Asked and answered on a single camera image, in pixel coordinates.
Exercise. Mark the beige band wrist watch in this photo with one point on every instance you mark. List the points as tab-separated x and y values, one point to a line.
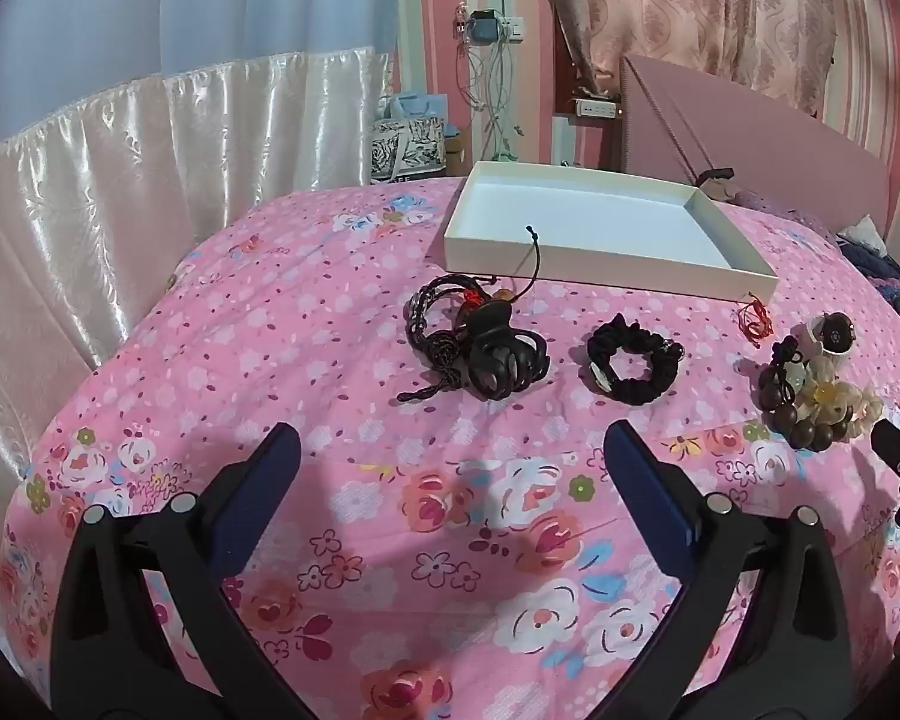
836	331

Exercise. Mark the small cardboard box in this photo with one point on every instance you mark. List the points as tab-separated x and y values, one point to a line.
456	154

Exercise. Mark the black scrunchie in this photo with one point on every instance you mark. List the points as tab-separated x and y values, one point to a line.
645	379

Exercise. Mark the white shallow cardboard box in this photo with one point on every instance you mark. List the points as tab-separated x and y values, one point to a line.
607	217

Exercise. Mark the translucent flower hair clip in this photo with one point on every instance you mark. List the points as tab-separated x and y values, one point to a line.
832	394

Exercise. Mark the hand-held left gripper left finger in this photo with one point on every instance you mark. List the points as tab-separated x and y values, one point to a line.
259	499

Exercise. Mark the purple dotted pillow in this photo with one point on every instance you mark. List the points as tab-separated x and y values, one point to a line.
780	214

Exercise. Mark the pink padded headboard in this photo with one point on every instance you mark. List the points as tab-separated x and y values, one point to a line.
757	142

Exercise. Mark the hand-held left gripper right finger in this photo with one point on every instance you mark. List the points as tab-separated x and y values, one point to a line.
656	499

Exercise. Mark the white satin drape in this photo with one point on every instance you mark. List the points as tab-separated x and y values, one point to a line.
120	187

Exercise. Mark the wall socket with chargers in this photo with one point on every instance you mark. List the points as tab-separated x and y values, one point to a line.
487	22

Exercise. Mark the white power strip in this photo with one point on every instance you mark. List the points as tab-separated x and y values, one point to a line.
596	109

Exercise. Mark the rose print tote bag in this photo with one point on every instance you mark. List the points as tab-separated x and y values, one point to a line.
409	154

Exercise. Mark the pale blue sheer curtain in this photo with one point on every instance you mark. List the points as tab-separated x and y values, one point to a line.
232	0

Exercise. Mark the pink patterned curtain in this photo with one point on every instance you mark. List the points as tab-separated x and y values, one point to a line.
682	7

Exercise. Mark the pink floral bed sheet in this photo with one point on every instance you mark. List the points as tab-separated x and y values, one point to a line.
345	427

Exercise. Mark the light blue gift bag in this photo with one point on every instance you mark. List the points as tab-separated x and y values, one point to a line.
412	106

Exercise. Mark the dark blue knit blanket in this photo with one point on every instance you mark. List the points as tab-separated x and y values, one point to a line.
892	285

